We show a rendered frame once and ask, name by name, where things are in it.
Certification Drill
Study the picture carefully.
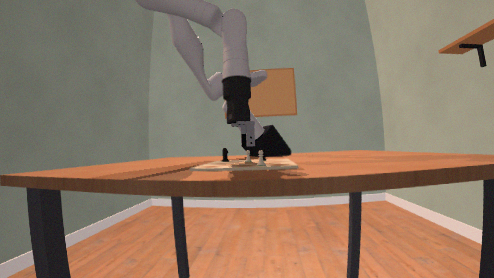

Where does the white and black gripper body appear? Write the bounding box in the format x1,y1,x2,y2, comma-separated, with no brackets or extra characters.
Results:
222,59,267,124

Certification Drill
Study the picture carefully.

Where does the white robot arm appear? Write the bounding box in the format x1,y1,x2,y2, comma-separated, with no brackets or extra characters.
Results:
135,0,248,101

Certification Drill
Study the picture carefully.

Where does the brown and cream chessboard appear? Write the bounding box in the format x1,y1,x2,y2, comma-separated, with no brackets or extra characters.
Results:
190,159,298,171

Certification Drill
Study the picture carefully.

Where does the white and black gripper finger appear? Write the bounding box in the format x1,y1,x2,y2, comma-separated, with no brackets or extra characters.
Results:
231,123,246,147
236,121,255,147

